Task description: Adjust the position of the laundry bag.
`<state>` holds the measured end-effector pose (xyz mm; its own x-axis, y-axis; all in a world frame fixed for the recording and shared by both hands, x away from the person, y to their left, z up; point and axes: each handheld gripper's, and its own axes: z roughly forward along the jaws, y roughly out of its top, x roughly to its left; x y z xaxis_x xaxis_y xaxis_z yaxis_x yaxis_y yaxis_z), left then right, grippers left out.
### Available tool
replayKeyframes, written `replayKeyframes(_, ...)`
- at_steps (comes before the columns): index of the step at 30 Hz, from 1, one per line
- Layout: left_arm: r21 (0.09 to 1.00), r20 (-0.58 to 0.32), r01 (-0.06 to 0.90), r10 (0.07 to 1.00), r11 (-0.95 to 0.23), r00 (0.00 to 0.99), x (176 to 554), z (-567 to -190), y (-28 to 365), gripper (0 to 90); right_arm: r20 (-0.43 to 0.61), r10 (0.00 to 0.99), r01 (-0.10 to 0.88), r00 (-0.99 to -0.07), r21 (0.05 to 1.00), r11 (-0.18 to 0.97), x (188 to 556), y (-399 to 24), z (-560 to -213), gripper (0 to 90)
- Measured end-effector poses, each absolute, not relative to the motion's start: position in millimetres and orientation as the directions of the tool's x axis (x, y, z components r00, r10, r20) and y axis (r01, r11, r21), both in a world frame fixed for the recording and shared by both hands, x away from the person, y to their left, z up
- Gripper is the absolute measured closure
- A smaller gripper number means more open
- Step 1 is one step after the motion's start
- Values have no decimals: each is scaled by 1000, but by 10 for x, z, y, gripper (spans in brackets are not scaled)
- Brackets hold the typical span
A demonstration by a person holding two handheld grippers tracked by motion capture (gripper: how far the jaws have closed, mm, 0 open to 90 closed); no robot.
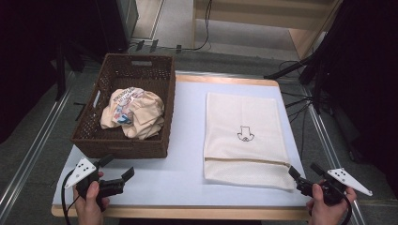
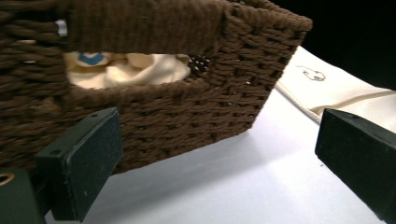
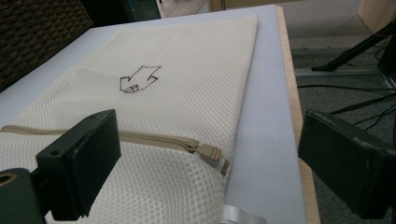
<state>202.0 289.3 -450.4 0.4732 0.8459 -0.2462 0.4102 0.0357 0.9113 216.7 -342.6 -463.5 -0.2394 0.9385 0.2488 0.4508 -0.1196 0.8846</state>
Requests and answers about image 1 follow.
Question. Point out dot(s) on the cream mesh laundry bag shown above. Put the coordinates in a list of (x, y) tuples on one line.
[(244, 112)]

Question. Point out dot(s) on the small black floor bracket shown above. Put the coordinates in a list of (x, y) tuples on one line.
[(178, 48), (153, 46), (139, 45)]

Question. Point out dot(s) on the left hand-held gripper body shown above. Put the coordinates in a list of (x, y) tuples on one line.
[(82, 171)]

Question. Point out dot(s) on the black cabinet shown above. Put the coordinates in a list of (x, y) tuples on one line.
[(108, 25)]

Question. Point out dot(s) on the metal floor rail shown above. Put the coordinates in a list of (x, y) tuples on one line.
[(34, 150), (322, 137)]

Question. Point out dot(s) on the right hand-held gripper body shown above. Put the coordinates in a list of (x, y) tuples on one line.
[(344, 179)]

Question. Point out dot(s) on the short black metal stand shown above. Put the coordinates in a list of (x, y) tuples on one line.
[(61, 75)]

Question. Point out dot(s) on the brown wicker basket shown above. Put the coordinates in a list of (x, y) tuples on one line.
[(125, 146)]

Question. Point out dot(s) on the cream printed cloth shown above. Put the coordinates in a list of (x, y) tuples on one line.
[(140, 114)]

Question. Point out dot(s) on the dark curtain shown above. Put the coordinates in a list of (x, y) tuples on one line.
[(25, 62), (369, 78)]

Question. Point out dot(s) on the black tripod stand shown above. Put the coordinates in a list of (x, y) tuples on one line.
[(281, 72)]

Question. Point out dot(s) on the light wooden shelf unit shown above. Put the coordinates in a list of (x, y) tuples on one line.
[(300, 40)]

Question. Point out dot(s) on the person's left hand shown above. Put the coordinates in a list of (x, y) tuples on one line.
[(89, 209)]

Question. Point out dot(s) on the person's right hand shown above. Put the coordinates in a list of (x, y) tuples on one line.
[(328, 215)]

